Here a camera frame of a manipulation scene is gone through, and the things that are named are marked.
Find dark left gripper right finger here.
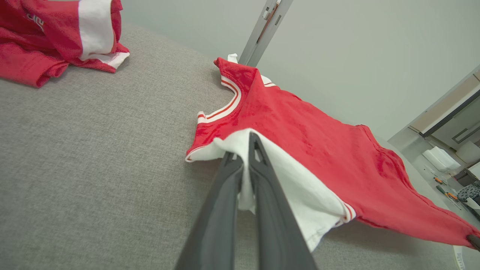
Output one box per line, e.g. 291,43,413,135
248,132,320,270

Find beige cabinet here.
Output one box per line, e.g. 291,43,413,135
408,67,480,140

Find red white striped-collar shirt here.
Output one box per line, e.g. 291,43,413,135
185,54,480,252

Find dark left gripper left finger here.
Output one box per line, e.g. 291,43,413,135
174,151,245,270

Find black white patterned cloth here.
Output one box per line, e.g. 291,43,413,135
457,181,480,221

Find grey metal partition post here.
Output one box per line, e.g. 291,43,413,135
238,0,294,68

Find red shorts with white trim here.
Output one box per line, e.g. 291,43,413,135
0,0,131,89

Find white foam box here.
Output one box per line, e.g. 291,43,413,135
422,146,462,173

